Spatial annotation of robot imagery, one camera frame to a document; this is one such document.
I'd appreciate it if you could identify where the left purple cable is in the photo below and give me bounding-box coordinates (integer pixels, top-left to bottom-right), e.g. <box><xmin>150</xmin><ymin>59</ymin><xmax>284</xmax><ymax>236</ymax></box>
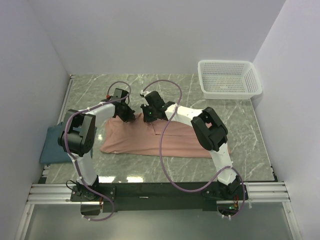
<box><xmin>64</xmin><ymin>81</ymin><xmax>132</xmax><ymax>223</ymax></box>

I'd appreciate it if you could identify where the folded blue t shirt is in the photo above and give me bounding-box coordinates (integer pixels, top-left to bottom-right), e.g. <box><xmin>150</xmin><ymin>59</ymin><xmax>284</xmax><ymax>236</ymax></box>
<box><xmin>39</xmin><ymin>123</ymin><xmax>72</xmax><ymax>165</ymax></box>

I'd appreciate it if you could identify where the black base beam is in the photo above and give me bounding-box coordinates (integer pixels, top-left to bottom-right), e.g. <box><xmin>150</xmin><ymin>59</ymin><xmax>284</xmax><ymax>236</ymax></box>
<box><xmin>70</xmin><ymin>181</ymin><xmax>248</xmax><ymax>216</ymax></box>

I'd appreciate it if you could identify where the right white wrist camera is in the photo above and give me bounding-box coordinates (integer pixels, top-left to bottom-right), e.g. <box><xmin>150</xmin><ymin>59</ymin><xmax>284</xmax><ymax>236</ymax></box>
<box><xmin>139</xmin><ymin>90</ymin><xmax>149</xmax><ymax>98</ymax></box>

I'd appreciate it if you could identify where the pink t shirt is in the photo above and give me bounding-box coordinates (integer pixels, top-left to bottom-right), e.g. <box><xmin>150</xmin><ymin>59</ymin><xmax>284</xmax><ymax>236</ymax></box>
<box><xmin>100</xmin><ymin>113</ymin><xmax>211</xmax><ymax>158</ymax></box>

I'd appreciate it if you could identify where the aluminium frame rail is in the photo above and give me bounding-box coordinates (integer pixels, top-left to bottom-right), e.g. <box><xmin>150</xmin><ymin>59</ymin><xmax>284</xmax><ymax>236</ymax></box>
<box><xmin>26</xmin><ymin>182</ymin><xmax>291</xmax><ymax>205</ymax></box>

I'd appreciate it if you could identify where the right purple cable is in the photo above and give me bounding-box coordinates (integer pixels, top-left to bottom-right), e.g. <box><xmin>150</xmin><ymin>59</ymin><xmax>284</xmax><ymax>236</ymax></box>
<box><xmin>142</xmin><ymin>79</ymin><xmax>246</xmax><ymax>221</ymax></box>

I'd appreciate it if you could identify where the white plastic basket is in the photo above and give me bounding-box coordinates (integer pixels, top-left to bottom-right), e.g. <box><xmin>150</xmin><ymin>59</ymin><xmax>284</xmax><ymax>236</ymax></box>
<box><xmin>197</xmin><ymin>60</ymin><xmax>263</xmax><ymax>100</ymax></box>

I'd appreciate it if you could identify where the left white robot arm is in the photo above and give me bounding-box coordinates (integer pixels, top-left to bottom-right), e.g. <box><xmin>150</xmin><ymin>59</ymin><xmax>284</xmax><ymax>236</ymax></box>
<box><xmin>57</xmin><ymin>88</ymin><xmax>135</xmax><ymax>201</ymax></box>

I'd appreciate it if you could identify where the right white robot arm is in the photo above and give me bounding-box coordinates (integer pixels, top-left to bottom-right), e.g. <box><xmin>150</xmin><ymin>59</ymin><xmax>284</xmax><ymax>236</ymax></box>
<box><xmin>140</xmin><ymin>90</ymin><xmax>241</xmax><ymax>200</ymax></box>

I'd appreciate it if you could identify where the purple cable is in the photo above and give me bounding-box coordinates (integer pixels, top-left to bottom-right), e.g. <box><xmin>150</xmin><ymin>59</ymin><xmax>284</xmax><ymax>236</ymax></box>
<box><xmin>64</xmin><ymin>81</ymin><xmax>132</xmax><ymax>223</ymax></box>
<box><xmin>142</xmin><ymin>79</ymin><xmax>246</xmax><ymax>221</ymax></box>

